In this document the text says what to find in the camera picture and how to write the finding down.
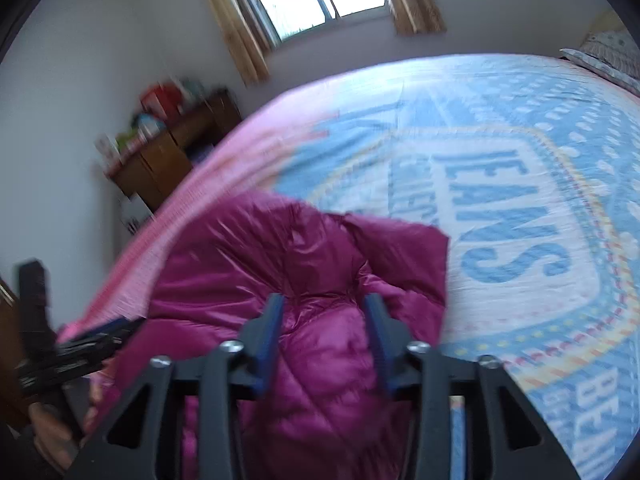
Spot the wooden desk with drawers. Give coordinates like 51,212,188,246
106,89,244,212

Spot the brown wooden door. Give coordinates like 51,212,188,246
0,274,32,431

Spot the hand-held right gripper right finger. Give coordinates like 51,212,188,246
362,291,583,480

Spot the bed with blue patterned cover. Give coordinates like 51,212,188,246
56,52,640,480

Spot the person's left hand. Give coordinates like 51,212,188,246
27,400,83,468

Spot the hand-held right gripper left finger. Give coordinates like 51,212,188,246
62,293,287,480

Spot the patterned pillow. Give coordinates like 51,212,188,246
559,30,640,92

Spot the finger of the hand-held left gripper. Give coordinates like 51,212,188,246
64,316,148,357

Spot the person's left forearm dark sleeve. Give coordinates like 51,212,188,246
0,422,63,480

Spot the red paper bag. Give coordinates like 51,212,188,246
141,85,182,117

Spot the white printed box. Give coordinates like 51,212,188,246
96,135,118,166

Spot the purple down jacket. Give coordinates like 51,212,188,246
85,192,451,480

